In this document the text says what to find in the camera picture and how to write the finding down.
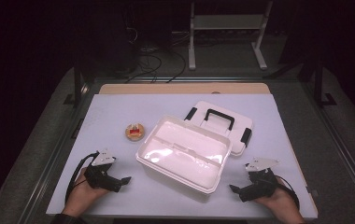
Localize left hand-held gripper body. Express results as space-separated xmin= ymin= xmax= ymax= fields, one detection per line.
xmin=83 ymin=148 xmax=123 ymax=193

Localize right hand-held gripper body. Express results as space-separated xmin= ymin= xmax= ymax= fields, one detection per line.
xmin=238 ymin=158 xmax=280 ymax=203

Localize round tan container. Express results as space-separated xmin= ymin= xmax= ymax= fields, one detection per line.
xmin=124 ymin=122 xmax=146 ymax=142

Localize white plastic storage box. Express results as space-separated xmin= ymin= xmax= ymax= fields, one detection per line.
xmin=135 ymin=115 xmax=233 ymax=196

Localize person's left hand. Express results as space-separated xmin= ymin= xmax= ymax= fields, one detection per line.
xmin=62 ymin=167 xmax=109 ymax=217

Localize person's right hand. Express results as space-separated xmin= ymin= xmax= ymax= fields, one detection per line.
xmin=254 ymin=178 xmax=305 ymax=222

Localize white table cover sheet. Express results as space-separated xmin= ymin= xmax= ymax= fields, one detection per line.
xmin=46 ymin=92 xmax=319 ymax=220

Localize black metal stand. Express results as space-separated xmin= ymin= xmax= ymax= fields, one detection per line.
xmin=63 ymin=58 xmax=88 ymax=108
xmin=313 ymin=57 xmax=338 ymax=108

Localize white metal stand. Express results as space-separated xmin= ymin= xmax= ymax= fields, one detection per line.
xmin=188 ymin=0 xmax=274 ymax=71

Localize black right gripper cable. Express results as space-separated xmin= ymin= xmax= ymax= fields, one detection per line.
xmin=275 ymin=175 xmax=301 ymax=210

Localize white box lid, black handle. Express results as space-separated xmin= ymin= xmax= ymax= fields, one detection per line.
xmin=183 ymin=100 xmax=254 ymax=157

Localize black floor cables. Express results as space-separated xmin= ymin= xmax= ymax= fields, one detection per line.
xmin=124 ymin=27 xmax=188 ymax=84

